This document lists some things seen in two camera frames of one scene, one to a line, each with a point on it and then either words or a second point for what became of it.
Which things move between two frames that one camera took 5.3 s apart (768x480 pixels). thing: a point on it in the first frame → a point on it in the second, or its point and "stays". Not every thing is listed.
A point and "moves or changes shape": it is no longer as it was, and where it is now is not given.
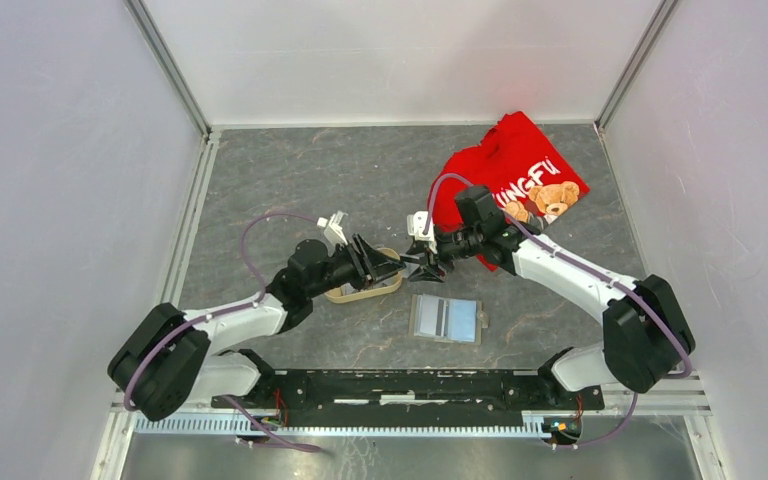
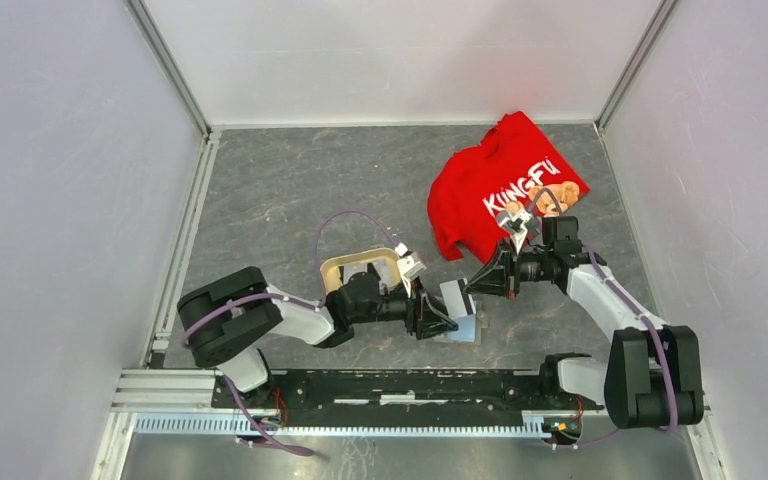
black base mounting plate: x=485 y=395 stays
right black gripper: x=428 y=272 → x=502 y=279
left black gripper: x=370 y=263 → x=432 y=322
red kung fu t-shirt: x=514 y=160 stays
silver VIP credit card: x=411 y=267 moves or changes shape
